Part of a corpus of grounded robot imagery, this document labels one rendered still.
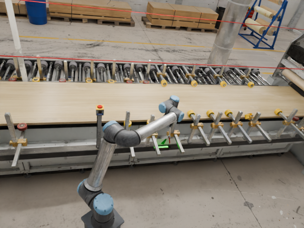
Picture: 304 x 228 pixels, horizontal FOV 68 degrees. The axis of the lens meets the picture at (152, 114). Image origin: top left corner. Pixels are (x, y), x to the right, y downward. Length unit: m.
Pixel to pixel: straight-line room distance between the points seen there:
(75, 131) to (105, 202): 0.96
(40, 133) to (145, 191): 1.40
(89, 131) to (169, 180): 1.26
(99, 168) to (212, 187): 1.89
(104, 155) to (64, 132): 0.94
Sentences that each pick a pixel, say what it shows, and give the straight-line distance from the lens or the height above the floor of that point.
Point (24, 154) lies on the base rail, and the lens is 2.47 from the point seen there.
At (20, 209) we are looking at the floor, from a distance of 2.97.
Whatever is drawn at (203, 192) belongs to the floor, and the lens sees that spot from 3.19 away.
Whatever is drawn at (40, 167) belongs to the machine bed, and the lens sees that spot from 3.02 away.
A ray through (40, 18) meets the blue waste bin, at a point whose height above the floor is 0.19.
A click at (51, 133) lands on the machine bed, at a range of 2.58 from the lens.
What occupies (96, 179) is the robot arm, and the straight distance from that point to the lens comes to 1.85.
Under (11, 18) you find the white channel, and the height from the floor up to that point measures 1.61.
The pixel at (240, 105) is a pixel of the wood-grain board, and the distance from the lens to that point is 3.25.
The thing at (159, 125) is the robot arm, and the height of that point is 1.37.
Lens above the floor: 2.49
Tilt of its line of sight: 38 degrees down
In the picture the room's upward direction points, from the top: 12 degrees clockwise
